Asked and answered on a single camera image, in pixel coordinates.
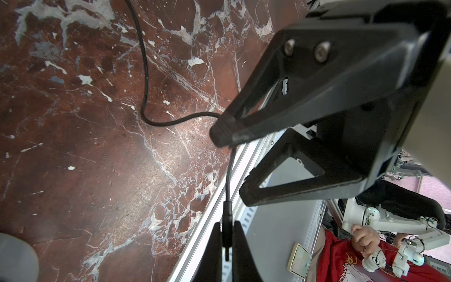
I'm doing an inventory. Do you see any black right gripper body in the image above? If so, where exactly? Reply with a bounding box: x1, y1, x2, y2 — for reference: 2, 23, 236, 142
306, 1, 451, 183

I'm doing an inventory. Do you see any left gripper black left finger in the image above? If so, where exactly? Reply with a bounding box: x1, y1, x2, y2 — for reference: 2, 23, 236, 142
192, 222, 223, 282

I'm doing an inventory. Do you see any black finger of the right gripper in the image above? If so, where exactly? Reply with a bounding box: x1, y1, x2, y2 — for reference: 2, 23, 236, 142
239, 128, 367, 207
210, 23, 422, 148

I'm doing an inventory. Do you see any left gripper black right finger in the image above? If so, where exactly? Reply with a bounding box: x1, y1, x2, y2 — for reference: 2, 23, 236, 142
232, 221, 263, 282

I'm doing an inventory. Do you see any black usb charging cable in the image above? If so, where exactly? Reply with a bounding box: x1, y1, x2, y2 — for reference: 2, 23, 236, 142
124, 0, 237, 262

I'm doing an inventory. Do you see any person in red shirt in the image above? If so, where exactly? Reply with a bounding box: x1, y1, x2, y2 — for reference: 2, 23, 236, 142
305, 224, 449, 282

